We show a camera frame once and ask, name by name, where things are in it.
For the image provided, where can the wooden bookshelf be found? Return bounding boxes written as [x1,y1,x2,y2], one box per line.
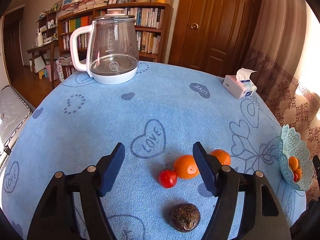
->
[28,2,173,63]

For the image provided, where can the brown wooden door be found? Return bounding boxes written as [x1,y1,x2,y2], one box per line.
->
[168,0,261,77]

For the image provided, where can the wooden side desk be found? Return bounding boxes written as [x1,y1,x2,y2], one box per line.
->
[27,40,59,90]

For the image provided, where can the blue patterned tablecloth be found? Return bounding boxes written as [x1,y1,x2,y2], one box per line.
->
[1,62,306,239]

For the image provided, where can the brass door knob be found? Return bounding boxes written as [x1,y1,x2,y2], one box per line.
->
[191,23,199,30]

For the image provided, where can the smooth orange kumquat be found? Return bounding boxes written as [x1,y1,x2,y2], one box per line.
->
[173,155,200,179]

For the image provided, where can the tissue pack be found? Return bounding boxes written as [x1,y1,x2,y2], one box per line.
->
[222,68,257,99]

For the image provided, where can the red cherry tomato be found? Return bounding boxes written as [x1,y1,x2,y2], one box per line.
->
[158,165,178,189]
[293,173,298,183]

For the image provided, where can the light blue lattice basket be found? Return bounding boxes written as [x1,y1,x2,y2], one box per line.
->
[278,125,313,191]

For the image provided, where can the glass electric kettle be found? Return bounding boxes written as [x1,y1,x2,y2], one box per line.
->
[70,8,139,85]

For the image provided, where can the mandarin orange with stem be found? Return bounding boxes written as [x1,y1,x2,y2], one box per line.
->
[294,168,303,181]

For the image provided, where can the patterned beige curtain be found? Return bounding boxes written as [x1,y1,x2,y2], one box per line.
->
[240,0,320,203]

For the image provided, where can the grey cushioned chair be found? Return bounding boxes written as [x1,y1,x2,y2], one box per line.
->
[1,86,32,155]

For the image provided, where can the small dark water chestnut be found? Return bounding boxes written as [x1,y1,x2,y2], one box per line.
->
[170,203,201,232]

